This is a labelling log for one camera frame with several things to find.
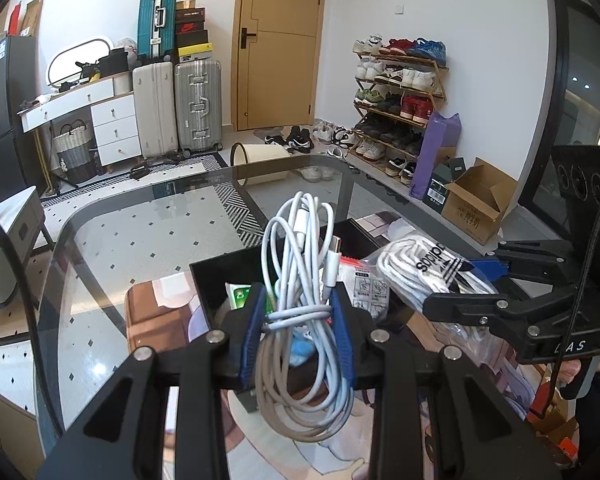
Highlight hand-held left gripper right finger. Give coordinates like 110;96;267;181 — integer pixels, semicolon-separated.
327;285;563;480

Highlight grey door mat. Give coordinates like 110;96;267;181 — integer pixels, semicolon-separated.
252;122;317;142

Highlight collection of shoes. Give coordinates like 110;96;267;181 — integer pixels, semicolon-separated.
352;34;447;185

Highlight purple bag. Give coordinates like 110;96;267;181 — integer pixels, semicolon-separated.
409;111;463;200

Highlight green medicine packet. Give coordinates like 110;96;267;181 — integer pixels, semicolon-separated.
225;282;274;317

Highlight dark green box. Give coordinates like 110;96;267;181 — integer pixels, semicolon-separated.
422;175;456;208

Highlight oval white-framed mirror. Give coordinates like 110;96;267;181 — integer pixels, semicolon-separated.
47;35;115;89

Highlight grey side table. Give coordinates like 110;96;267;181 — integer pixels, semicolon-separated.
0;185;47;348

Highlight red flat cardboard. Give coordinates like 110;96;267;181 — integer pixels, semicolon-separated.
7;2;24;36

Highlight wooden shoe rack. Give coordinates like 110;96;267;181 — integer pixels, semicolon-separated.
352;35;450;186

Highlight plain black shoe box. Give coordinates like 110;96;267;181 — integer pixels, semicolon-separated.
176;30;210;50

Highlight teal suitcase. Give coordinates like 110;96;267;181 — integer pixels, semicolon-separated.
137;0;178;63

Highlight tan wooden door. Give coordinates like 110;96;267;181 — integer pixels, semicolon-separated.
230;0;328;132

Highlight white shoelaces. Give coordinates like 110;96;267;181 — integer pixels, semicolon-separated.
360;232;501;311

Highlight white charging cable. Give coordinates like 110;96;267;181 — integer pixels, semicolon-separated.
254;191;356;444

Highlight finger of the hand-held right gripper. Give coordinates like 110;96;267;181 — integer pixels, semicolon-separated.
467;239;581;287
422;287;577;342

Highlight black bag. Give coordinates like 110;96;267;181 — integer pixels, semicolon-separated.
97;47;131;77

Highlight dark glass door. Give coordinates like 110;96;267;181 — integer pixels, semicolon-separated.
520;0;600;231

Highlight cluster of loose shoes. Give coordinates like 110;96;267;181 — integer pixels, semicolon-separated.
264;121;353;182

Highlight printed desk mat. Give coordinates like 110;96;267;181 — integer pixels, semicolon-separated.
125;270;546;480

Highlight brown flat cardboard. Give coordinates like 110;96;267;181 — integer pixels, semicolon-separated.
20;0;45;38

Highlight person's right hand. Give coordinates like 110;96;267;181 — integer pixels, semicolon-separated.
555;357;582;385

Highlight open cardboard box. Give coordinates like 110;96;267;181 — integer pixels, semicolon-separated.
440;157;518;246

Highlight beige trash bin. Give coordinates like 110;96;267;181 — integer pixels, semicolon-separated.
229;142;290;187

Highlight black refrigerator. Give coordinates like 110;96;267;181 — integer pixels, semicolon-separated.
0;35;38;196

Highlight white dresser with drawers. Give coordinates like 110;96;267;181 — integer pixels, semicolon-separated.
20;72;142;168

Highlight woven basket with handles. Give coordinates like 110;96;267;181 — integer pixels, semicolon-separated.
52;119;95;183

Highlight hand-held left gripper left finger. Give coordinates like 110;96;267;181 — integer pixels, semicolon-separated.
35;282;268;480

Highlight black cardboard box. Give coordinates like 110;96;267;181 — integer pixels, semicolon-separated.
189;217;421;333

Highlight silver suitcase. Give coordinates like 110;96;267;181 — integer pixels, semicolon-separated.
174;58;224;154

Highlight white suitcase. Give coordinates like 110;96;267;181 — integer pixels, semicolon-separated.
132;62;180;161

